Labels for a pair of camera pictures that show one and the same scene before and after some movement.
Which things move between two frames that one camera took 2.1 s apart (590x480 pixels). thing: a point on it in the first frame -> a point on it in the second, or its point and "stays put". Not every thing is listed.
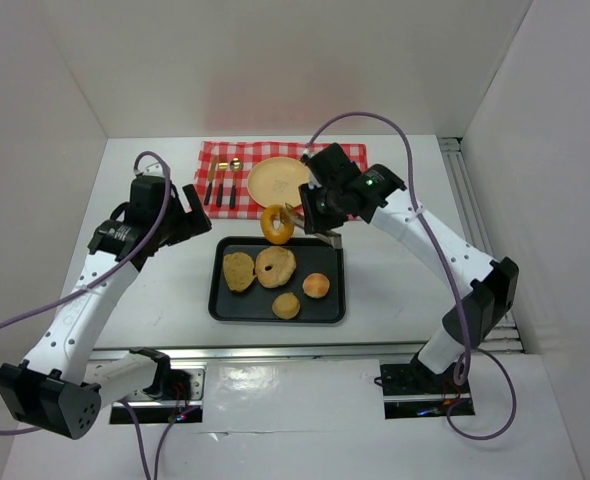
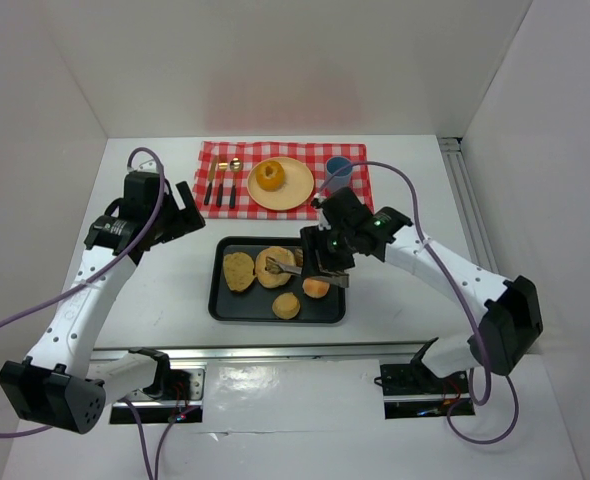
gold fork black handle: x=223 y=166 stays put
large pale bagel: x=274 y=266 stays put
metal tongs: x=334 y=238 -> x=273 y=267
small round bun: x=316 y=285 stays put
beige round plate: x=276 y=181 stays put
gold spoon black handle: x=236 y=165 stays put
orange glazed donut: x=287 y=227 -> x=269 y=175
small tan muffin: x=286 y=306 stays put
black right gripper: x=308 y=211 -> x=318 y=252
